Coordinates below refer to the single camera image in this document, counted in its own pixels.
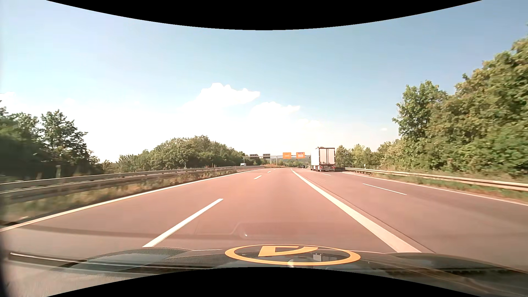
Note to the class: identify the sign gantry with orange signs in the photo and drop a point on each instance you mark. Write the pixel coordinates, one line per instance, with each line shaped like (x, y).
(287, 156)

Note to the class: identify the grass median strip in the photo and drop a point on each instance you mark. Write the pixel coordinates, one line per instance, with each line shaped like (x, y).
(82, 199)

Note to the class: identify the metal guard rail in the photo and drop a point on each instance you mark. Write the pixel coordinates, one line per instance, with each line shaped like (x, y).
(453, 178)
(82, 182)

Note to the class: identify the white lorry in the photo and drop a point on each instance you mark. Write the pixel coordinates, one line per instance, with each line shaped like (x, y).
(323, 159)

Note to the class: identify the grass verge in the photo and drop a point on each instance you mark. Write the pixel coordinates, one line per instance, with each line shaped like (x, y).
(453, 184)

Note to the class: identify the road markings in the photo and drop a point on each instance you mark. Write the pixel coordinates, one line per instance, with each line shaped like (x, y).
(371, 226)

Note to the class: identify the row of trees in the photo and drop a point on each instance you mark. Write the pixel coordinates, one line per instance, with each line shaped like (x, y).
(82, 156)
(466, 132)

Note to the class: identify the car's own bonnet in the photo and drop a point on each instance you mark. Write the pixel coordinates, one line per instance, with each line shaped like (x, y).
(264, 260)

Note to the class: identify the reddish grey asphalt road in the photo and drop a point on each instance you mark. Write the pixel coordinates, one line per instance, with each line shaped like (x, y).
(272, 206)

